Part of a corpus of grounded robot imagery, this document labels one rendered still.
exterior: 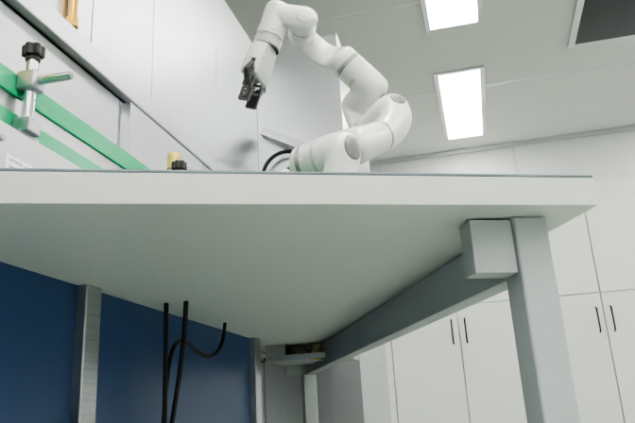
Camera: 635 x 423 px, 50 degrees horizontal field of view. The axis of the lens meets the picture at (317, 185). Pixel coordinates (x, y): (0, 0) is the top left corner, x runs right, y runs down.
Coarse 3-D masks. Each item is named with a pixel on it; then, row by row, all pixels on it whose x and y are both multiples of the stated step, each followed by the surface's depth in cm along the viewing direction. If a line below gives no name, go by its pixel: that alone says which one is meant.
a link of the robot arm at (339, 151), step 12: (336, 132) 154; (348, 132) 154; (312, 144) 156; (324, 144) 153; (336, 144) 151; (348, 144) 152; (300, 156) 157; (312, 156) 154; (324, 156) 152; (336, 156) 150; (348, 156) 151; (360, 156) 155; (300, 168) 157; (312, 168) 155; (324, 168) 151; (336, 168) 150; (348, 168) 151
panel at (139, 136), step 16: (128, 112) 176; (128, 128) 175; (144, 128) 182; (160, 128) 192; (128, 144) 173; (144, 144) 181; (160, 144) 191; (176, 144) 202; (144, 160) 180; (160, 160) 190; (192, 160) 212
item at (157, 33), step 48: (0, 0) 135; (48, 0) 151; (96, 0) 172; (144, 0) 200; (192, 0) 239; (0, 48) 133; (48, 48) 149; (96, 48) 165; (144, 48) 196; (192, 48) 233; (240, 48) 288; (96, 96) 166; (144, 96) 187; (192, 96) 227; (192, 144) 216; (240, 144) 271
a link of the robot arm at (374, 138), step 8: (352, 128) 163; (360, 128) 162; (368, 128) 163; (376, 128) 165; (384, 128) 167; (360, 136) 160; (368, 136) 161; (376, 136) 163; (384, 136) 166; (360, 144) 160; (368, 144) 160; (376, 144) 163; (384, 144) 166; (296, 152) 158; (368, 152) 161; (376, 152) 164; (384, 152) 169; (296, 160) 158; (368, 160) 164; (296, 168) 158
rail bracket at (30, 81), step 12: (24, 48) 91; (36, 48) 91; (36, 60) 91; (24, 72) 89; (36, 72) 89; (24, 84) 89; (36, 84) 89; (24, 96) 89; (24, 108) 88; (12, 120) 87; (24, 120) 87; (24, 132) 87; (36, 132) 88
